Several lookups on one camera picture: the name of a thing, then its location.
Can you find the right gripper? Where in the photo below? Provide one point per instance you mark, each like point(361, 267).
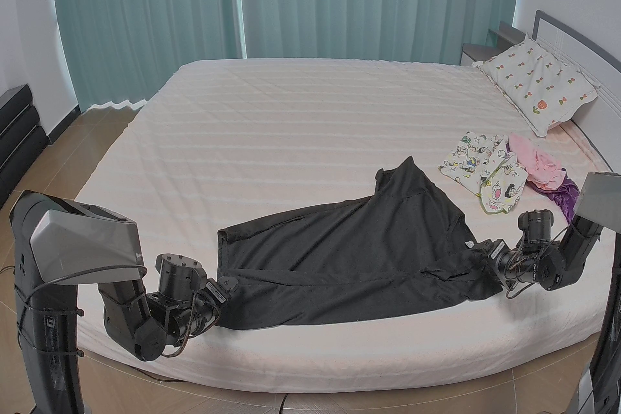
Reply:
point(509, 264)

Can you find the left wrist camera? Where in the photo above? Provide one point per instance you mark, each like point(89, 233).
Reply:
point(222, 290)

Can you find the black chest of drawers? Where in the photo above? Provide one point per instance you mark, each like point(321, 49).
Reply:
point(17, 135)

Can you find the black T-shirt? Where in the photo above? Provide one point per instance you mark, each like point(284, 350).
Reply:
point(349, 257)

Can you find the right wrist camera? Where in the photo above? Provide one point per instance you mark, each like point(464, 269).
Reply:
point(487, 251)

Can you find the bed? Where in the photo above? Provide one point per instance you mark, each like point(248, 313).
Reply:
point(301, 121)

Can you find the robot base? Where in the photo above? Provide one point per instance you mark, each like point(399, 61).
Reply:
point(594, 395)

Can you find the pink garment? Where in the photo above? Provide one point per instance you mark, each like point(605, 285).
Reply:
point(536, 160)

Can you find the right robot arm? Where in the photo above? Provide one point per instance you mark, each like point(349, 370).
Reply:
point(577, 247)

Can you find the purple garment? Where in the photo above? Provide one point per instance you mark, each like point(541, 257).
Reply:
point(565, 201)

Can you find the white printed pyjamas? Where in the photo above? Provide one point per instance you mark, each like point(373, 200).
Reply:
point(485, 172)

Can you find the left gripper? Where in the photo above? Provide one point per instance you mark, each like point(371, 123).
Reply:
point(208, 320)

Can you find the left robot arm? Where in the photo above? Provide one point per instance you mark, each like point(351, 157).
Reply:
point(72, 237)

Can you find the grey bedside table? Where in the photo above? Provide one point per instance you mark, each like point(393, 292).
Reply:
point(478, 50)

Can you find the white printed pillow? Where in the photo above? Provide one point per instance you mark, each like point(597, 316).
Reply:
point(538, 84)

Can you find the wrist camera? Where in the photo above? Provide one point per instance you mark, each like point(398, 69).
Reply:
point(222, 290)
point(487, 251)

